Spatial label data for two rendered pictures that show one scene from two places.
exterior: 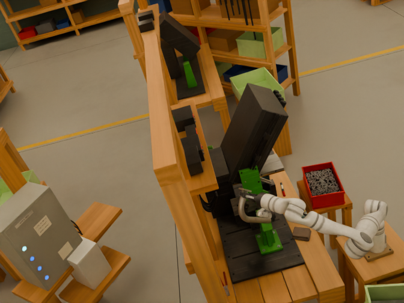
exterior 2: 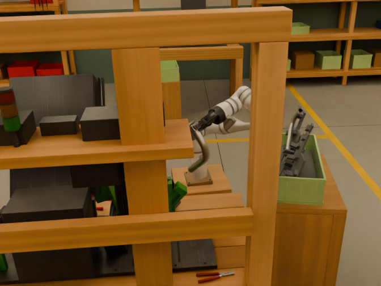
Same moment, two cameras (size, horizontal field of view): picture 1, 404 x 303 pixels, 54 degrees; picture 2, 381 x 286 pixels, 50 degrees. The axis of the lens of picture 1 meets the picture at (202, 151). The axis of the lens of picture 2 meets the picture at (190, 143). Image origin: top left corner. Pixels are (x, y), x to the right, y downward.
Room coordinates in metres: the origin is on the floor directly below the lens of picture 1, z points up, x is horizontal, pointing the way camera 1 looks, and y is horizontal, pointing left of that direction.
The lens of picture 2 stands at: (1.59, 1.39, 2.10)
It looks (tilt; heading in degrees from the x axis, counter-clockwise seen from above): 25 degrees down; 265
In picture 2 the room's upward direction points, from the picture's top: 2 degrees counter-clockwise
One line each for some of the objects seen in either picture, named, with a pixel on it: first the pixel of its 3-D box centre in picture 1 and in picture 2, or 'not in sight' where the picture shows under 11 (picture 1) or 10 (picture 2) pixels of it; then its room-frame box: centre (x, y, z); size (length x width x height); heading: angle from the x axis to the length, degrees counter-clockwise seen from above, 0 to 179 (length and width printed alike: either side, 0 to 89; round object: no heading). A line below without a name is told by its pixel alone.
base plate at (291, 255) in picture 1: (245, 206); (92, 244); (1.92, -0.17, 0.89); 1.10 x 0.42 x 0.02; 179
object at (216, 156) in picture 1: (217, 182); (55, 232); (2.03, -0.04, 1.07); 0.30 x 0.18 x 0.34; 179
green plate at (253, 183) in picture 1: (250, 180); (102, 183); (1.84, -0.23, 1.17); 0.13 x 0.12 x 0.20; 179
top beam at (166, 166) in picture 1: (157, 88); (34, 33); (1.92, 0.13, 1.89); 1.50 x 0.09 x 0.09; 179
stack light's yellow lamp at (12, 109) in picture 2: not in sight; (8, 109); (2.04, 0.12, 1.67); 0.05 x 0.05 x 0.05
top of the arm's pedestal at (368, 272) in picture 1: (375, 251); (199, 181); (1.34, -0.77, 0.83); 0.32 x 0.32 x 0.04; 2
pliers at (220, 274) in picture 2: (224, 284); (215, 275); (1.39, 0.10, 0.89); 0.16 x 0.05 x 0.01; 4
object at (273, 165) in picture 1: (251, 170); not in sight; (1.99, -0.27, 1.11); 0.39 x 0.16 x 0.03; 89
